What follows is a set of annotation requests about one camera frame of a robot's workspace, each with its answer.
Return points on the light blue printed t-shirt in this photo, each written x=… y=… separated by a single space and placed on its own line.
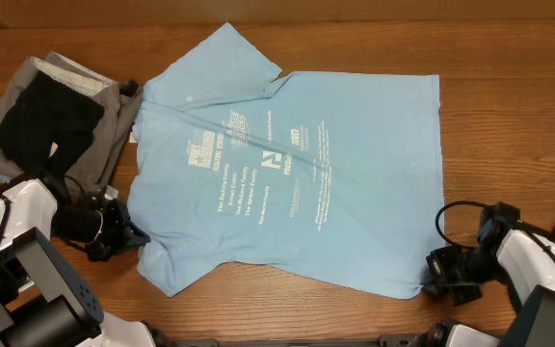
x=331 y=176

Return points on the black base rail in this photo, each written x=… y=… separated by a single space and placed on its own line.
x=386 y=340

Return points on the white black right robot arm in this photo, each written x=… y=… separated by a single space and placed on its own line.
x=510 y=251

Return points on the dark folded garment in pile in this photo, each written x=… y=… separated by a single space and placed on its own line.
x=49 y=126

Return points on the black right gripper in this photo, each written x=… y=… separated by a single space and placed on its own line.
x=439 y=279

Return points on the grey folded garment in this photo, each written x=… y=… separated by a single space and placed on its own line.
x=121 y=102

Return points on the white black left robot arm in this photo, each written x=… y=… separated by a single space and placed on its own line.
x=43 y=299

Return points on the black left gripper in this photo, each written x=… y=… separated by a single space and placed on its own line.
x=122 y=236

